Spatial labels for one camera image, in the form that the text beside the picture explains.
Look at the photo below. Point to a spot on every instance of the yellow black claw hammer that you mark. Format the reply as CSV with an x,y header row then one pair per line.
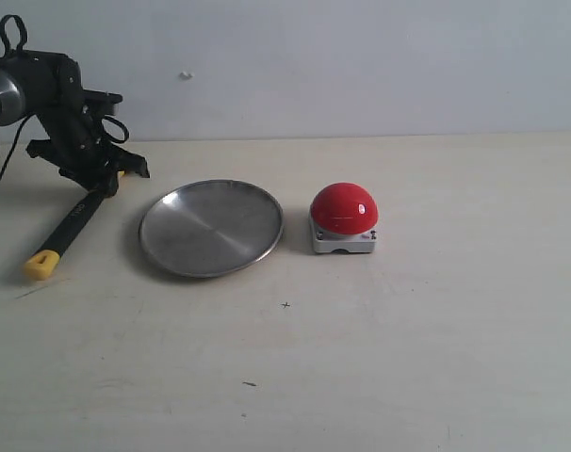
x,y
41,265

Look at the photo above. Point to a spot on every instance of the round stainless steel plate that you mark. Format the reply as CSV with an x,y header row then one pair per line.
x,y
211,228

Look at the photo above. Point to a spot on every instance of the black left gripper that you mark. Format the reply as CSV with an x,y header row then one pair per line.
x,y
54,95

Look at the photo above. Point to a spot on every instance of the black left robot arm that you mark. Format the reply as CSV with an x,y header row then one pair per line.
x,y
13,116

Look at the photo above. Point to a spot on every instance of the red dome push button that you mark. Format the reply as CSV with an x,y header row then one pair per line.
x,y
343,217

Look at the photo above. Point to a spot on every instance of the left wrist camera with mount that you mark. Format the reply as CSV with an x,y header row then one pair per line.
x,y
101,103

